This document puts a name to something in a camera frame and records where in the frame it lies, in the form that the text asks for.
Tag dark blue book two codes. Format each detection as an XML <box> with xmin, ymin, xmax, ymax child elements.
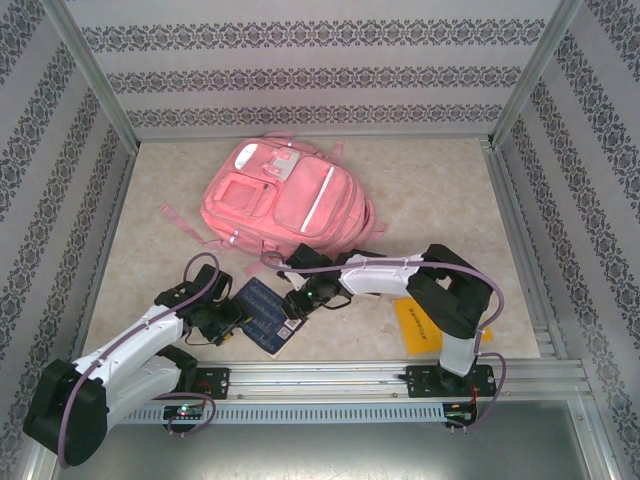
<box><xmin>234</xmin><ymin>277</ymin><xmax>307</xmax><ymax>360</ymax></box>

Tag pink school backpack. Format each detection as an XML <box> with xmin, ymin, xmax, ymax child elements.
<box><xmin>159</xmin><ymin>130</ymin><xmax>389</xmax><ymax>276</ymax></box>

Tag yellow book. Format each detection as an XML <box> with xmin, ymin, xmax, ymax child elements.
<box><xmin>394</xmin><ymin>295</ymin><xmax>494</xmax><ymax>357</ymax></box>

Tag left controller board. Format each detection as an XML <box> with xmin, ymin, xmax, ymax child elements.
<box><xmin>163</xmin><ymin>404</ymin><xmax>207</xmax><ymax>422</ymax></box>

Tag controller board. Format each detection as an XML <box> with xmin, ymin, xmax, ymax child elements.
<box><xmin>163</xmin><ymin>404</ymin><xmax>207</xmax><ymax>422</ymax></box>
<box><xmin>443</xmin><ymin>402</ymin><xmax>479</xmax><ymax>426</ymax></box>

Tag right controller board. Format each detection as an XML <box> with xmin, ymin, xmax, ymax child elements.
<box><xmin>443</xmin><ymin>402</ymin><xmax>479</xmax><ymax>426</ymax></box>

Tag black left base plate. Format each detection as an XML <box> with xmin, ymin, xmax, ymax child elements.
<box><xmin>141</xmin><ymin>367</ymin><xmax>231</xmax><ymax>401</ymax></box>

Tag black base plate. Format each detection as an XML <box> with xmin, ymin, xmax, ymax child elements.
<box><xmin>141</xmin><ymin>367</ymin><xmax>231</xmax><ymax>401</ymax></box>
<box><xmin>405</xmin><ymin>364</ymin><xmax>495</xmax><ymax>400</ymax></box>

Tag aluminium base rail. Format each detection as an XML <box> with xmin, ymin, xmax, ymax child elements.
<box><xmin>49</xmin><ymin>360</ymin><xmax>586</xmax><ymax>401</ymax></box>

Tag slotted grey cable duct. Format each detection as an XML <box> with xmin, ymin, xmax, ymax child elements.
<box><xmin>107</xmin><ymin>403</ymin><xmax>446</xmax><ymax>426</ymax></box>

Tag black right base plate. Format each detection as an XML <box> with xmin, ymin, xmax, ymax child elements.
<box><xmin>405</xmin><ymin>364</ymin><xmax>495</xmax><ymax>400</ymax></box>

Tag aluminium left side rail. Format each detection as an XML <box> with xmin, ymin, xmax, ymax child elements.
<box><xmin>67</xmin><ymin>144</ymin><xmax>141</xmax><ymax>366</ymax></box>

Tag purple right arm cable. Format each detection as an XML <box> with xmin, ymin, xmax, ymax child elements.
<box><xmin>260</xmin><ymin>251</ymin><xmax>512</xmax><ymax>435</ymax></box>

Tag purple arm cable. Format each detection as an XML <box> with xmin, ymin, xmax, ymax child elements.
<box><xmin>260</xmin><ymin>251</ymin><xmax>512</xmax><ymax>435</ymax></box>
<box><xmin>55</xmin><ymin>251</ymin><xmax>221</xmax><ymax>469</ymax></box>

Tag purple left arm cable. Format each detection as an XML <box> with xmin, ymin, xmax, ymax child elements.
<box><xmin>55</xmin><ymin>251</ymin><xmax>221</xmax><ymax>469</ymax></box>

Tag aluminium right side rail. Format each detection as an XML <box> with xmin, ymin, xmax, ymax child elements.
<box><xmin>480</xmin><ymin>142</ymin><xmax>570</xmax><ymax>361</ymax></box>

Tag aluminium left frame post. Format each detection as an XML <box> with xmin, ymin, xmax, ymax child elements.
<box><xmin>42</xmin><ymin>0</ymin><xmax>140</xmax><ymax>151</ymax></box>

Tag aluminium frame post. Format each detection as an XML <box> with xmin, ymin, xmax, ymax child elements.
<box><xmin>42</xmin><ymin>0</ymin><xmax>140</xmax><ymax>151</ymax></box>
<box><xmin>490</xmin><ymin>0</ymin><xmax>585</xmax><ymax>151</ymax></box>

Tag aluminium right frame post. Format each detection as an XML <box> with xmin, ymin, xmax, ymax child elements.
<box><xmin>490</xmin><ymin>0</ymin><xmax>585</xmax><ymax>151</ymax></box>

